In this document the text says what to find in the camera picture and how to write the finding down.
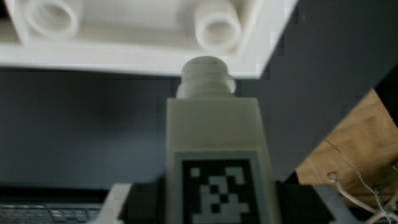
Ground white square tabletop tray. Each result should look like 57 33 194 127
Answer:
0 0 299 78

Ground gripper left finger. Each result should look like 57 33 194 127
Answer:
87 181 166 224

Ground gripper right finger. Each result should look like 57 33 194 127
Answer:
278 182 363 224

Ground white table leg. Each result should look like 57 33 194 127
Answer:
166 56 283 224

